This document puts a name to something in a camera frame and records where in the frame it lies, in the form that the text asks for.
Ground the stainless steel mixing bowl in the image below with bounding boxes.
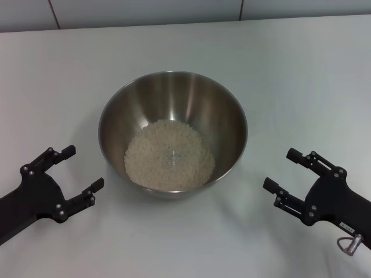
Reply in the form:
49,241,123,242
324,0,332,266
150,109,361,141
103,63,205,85
97,70,249,202

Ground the white rice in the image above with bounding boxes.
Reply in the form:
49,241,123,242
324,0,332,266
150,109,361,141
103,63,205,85
123,119,216,191

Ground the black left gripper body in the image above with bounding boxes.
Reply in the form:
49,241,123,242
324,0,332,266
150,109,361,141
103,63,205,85
0,164,70,246

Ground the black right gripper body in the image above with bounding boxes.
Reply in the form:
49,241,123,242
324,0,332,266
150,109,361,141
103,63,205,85
300,167,371,250

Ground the silver quick release pin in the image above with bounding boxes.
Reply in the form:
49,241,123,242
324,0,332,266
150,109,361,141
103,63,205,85
336,234,365,255

